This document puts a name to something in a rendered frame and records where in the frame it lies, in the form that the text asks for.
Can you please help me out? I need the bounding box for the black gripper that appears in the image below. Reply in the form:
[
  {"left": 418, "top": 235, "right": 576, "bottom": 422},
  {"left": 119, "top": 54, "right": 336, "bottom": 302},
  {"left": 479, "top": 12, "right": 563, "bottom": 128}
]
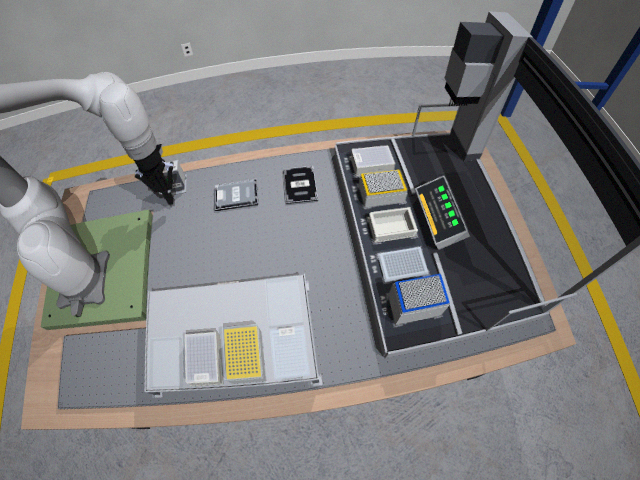
[{"left": 134, "top": 147, "right": 174, "bottom": 205}]

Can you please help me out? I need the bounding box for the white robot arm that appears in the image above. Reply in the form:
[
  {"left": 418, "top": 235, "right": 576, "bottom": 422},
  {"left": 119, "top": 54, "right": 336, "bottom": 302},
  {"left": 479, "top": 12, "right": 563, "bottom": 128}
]
[{"left": 0, "top": 72, "right": 157, "bottom": 317}]

